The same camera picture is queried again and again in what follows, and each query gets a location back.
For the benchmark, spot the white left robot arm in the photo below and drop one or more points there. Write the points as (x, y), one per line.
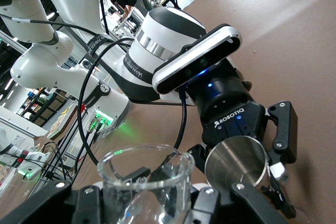
(39, 58)

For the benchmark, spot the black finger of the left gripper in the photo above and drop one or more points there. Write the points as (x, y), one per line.
(286, 134)
(198, 155)

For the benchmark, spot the clear glass measuring cup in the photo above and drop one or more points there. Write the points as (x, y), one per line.
(147, 200)

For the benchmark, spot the stainless steel jigger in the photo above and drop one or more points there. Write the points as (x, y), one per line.
(236, 161)

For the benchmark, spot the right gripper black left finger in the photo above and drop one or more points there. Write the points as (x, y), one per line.
(39, 205)

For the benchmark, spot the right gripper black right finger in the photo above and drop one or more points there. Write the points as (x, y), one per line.
(236, 208)

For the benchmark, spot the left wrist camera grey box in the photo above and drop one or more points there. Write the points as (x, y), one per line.
(194, 58)

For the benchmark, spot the black shelf unit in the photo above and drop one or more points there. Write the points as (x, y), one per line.
(39, 108)

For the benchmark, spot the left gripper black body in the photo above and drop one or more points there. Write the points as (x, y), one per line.
(228, 98)

